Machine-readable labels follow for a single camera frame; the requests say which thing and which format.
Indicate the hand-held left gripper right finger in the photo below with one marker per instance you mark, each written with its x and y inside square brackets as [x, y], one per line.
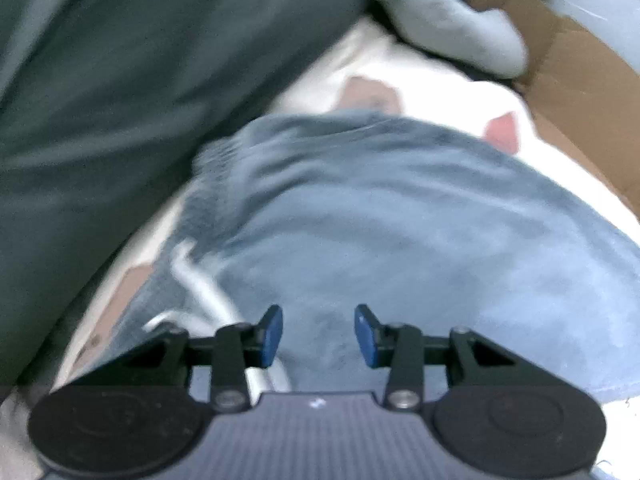
[367, 340]

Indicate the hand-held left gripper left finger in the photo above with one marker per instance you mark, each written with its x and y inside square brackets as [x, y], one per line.
[270, 340]

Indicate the light blue jeans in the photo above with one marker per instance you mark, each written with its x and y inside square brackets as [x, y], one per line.
[400, 220]

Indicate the white printed blanket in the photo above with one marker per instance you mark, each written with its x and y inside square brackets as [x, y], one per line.
[325, 85]

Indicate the dark green cloth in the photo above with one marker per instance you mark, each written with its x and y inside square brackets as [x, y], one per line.
[125, 85]

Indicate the grey garment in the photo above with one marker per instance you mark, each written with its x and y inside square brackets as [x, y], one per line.
[450, 25]

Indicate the cardboard box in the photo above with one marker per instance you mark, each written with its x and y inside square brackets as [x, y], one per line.
[590, 85]

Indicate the grey glossy panel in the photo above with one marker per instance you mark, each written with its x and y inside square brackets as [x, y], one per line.
[605, 10]

